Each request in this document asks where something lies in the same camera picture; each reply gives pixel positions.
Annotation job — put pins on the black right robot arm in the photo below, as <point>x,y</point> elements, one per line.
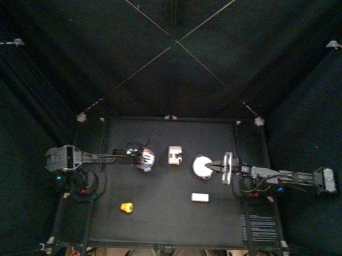
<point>294,177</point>

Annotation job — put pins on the salmon sushi toy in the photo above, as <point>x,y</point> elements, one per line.
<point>127,207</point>

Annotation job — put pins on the white rectangular toy block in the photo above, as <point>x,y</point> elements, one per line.
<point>199,197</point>

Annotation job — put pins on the white wooden knife block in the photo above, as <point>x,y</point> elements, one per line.
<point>175,155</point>

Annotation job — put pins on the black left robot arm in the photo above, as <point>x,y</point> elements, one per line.
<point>67,158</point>

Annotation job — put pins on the white round bowl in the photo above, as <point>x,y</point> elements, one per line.
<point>201,168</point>

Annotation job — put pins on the grey frame corner bracket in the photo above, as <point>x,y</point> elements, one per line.
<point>259,121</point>
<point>170,117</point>
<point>82,117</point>

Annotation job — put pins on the grey cloth clamp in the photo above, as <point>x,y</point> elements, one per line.
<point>16,42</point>
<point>333,44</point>

